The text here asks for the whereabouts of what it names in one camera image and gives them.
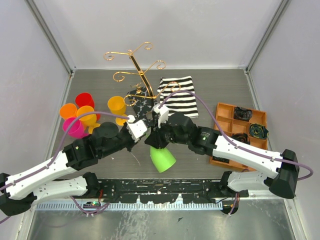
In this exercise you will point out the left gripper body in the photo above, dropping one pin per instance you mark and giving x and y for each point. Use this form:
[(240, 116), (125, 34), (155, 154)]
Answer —
[(125, 140)]

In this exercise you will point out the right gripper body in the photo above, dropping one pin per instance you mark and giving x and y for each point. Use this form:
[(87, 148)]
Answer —
[(165, 135)]

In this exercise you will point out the green plastic wine glass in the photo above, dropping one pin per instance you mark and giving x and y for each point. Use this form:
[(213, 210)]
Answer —
[(162, 159)]

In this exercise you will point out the gold wine glass rack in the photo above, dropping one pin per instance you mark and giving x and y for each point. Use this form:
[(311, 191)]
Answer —
[(143, 89)]

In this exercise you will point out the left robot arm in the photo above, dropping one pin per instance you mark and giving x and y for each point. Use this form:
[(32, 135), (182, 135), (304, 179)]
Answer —
[(41, 183)]

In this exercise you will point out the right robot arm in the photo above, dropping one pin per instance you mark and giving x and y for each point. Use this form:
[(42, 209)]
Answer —
[(274, 171)]

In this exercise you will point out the yellow wine glass left cluster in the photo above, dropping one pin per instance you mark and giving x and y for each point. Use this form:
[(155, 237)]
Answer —
[(90, 120)]

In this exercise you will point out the pink plastic wine glass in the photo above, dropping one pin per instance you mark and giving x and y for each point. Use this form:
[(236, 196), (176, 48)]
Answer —
[(77, 130)]

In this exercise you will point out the red plastic wine glass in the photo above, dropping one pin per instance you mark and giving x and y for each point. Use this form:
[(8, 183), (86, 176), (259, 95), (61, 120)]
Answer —
[(85, 103)]

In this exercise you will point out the orange plastic wine glass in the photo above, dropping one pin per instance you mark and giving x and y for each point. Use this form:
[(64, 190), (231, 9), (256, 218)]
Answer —
[(68, 110)]

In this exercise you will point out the black white striped cloth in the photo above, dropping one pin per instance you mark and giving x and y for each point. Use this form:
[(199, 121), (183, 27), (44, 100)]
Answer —
[(180, 102)]

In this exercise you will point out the rolled dark sock bottom left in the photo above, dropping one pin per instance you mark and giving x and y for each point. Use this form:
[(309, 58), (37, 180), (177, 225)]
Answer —
[(221, 160)]

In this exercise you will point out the rolled dark sock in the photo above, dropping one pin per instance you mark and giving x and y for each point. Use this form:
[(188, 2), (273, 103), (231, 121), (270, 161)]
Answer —
[(221, 160), (241, 137), (242, 114), (258, 131)]

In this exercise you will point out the orange wooden compartment tray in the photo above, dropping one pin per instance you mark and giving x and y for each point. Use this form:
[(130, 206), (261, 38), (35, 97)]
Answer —
[(243, 124)]

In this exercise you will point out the rolled dark sock top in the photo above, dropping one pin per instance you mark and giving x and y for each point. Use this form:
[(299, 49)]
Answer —
[(242, 114)]

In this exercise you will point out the rolled dark sock middle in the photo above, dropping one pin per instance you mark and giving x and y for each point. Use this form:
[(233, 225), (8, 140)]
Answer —
[(241, 137)]

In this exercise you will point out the rolled dark sock right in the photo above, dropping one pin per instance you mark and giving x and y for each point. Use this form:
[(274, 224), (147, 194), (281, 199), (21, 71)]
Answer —
[(258, 131)]

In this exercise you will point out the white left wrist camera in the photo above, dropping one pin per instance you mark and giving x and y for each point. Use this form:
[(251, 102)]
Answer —
[(136, 128)]

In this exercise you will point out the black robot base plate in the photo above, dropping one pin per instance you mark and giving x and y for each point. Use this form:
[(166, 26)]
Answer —
[(160, 191)]

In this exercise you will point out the aluminium frame rail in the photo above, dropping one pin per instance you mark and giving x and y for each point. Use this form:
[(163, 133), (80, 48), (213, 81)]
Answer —
[(85, 185)]

